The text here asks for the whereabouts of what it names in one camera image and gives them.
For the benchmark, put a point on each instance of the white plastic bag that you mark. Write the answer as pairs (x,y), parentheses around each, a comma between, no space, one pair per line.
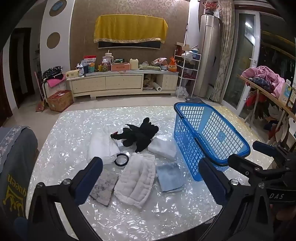
(182,91)

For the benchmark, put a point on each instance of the pink storage box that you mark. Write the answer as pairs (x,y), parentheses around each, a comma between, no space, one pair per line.
(120,67)

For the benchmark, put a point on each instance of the grey stained cloth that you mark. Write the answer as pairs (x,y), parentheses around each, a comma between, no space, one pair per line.
(104,187)

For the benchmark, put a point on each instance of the red and white package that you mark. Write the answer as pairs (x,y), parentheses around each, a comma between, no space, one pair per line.
(89,60)

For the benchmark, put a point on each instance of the black plush dragon toy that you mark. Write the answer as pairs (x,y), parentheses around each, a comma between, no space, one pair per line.
(141,136)

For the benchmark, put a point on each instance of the white metal rack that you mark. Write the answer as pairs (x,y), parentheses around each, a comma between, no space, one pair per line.
(185,69)

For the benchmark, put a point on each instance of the yellow tissue box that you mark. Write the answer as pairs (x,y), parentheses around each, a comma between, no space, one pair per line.
(72,74)

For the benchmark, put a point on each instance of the white paper roll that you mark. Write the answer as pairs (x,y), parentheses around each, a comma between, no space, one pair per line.
(157,87)

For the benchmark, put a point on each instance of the white quilted cloth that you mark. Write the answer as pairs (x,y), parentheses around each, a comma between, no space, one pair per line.
(136,180)

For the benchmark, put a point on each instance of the pile of pink clothes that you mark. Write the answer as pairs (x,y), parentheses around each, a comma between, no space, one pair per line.
(266,75)

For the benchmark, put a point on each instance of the dark floor mat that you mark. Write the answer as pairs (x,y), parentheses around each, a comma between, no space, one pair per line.
(195,100)

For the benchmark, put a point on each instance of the light blue cloth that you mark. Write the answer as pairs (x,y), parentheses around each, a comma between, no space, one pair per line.
(170,177)

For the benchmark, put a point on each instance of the green cushion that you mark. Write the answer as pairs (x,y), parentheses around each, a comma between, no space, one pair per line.
(149,67)

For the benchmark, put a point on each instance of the vase with red flowers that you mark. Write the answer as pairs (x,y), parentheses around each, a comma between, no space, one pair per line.
(210,9)

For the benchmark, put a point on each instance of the orange bag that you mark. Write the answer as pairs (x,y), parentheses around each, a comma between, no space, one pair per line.
(172,66)

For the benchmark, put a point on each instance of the standing air conditioner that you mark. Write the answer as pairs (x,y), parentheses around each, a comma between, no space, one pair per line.
(205,53)

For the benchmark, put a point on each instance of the white waffle towel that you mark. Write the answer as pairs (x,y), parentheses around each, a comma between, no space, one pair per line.
(101,148)

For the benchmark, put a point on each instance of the cream TV cabinet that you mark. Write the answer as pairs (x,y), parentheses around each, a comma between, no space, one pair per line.
(122,82)

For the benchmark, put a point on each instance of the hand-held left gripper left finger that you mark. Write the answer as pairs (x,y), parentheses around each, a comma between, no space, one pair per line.
(89,178)

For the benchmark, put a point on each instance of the wooden side table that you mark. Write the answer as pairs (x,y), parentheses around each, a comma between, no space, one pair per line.
(261,89)

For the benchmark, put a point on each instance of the pink cloth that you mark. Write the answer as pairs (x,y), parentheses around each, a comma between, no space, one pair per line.
(55,82)

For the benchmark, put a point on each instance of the white plastic jerry can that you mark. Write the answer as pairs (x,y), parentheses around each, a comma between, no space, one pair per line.
(134,64)

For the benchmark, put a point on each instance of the black floral bag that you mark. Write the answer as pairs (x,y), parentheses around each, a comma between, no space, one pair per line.
(52,72)

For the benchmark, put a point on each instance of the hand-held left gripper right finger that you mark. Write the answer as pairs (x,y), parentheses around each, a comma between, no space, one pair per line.
(212,183)

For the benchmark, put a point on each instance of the cardboard box with red print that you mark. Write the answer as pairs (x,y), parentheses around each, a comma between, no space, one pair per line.
(60,100)

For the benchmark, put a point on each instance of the blue plastic basket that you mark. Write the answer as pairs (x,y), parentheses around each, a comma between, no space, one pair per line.
(196,120)

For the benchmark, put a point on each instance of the patterned beige curtain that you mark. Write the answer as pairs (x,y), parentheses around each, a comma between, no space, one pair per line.
(225,46)

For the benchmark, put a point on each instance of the yellow cover cloth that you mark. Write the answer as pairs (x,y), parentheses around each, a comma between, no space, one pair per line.
(129,27)

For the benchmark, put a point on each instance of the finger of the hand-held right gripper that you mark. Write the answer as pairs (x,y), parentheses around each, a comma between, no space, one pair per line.
(240,163)
(263,148)

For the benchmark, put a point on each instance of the person's grey printed shirt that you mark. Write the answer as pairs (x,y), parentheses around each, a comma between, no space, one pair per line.
(16,162)

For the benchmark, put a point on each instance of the person's dark blue trousers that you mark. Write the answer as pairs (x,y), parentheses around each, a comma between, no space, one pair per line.
(20,229)

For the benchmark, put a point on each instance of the broom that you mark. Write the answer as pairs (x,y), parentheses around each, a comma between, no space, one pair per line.
(40,104)

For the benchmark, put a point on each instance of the white cup with straw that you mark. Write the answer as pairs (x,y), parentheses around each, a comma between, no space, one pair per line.
(108,56)

